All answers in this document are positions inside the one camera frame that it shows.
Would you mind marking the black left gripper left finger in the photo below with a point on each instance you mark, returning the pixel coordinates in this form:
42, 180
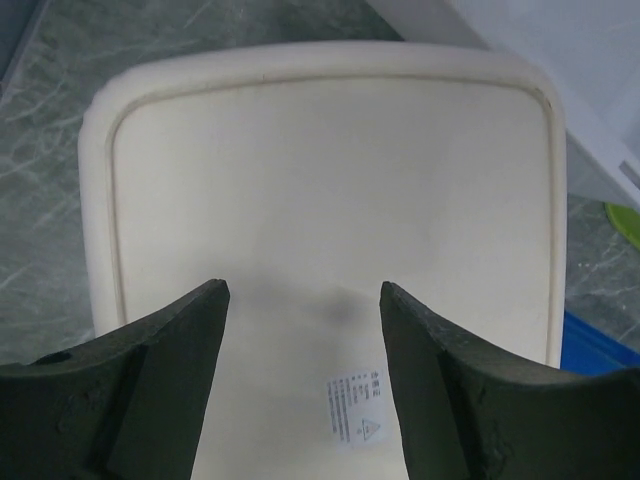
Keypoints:
129, 404

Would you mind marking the cream perforated laundry basket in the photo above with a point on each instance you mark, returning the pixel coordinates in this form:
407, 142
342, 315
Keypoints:
306, 175

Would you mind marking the green plastic tray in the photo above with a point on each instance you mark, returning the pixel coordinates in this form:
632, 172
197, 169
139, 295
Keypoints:
625, 221

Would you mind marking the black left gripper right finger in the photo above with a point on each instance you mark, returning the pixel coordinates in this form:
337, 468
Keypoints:
468, 409

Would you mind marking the blue plastic tub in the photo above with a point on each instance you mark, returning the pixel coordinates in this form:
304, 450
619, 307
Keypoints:
587, 351

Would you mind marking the large white plastic tub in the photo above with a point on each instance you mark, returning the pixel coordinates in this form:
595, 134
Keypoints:
589, 49

